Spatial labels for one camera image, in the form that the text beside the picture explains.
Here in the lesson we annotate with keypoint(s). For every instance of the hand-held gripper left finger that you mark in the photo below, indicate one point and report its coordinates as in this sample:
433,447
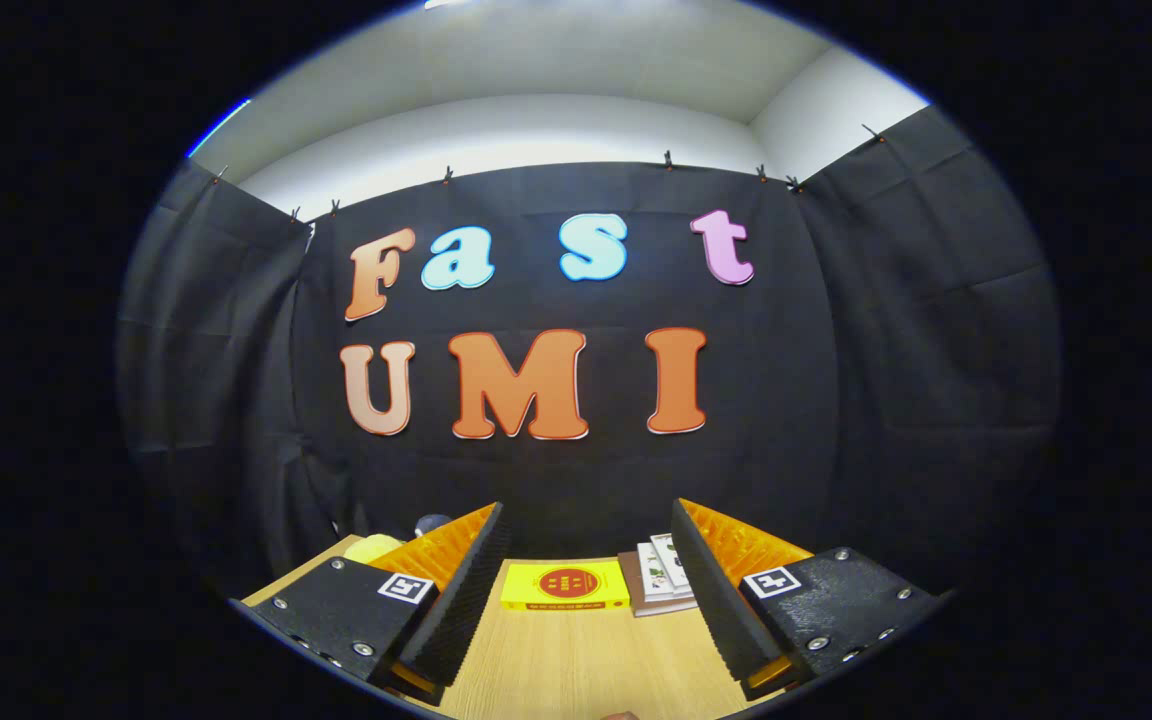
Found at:
466,610

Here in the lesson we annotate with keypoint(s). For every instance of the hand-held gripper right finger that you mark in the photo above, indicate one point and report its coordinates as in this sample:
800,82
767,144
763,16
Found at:
726,620

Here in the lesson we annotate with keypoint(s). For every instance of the white book with green print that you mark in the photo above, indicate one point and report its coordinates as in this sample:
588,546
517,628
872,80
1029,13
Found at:
651,575

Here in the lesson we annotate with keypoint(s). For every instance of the white book with illustrated cover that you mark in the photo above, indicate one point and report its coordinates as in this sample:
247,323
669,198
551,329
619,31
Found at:
666,555

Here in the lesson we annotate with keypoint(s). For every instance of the penguin plush toy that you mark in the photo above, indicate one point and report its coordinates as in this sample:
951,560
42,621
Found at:
431,524

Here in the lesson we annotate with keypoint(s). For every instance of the yellow book with red circle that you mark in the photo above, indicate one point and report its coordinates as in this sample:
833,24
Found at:
566,583

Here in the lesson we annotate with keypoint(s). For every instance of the yellow round plush toy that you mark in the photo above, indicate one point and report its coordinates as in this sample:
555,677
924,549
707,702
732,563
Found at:
371,548

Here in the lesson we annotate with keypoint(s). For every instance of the row of black cloth clips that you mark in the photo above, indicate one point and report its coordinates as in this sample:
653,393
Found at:
447,176

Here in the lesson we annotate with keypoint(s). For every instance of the ceiling light panel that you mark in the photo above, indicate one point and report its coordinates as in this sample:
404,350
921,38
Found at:
446,3
221,125

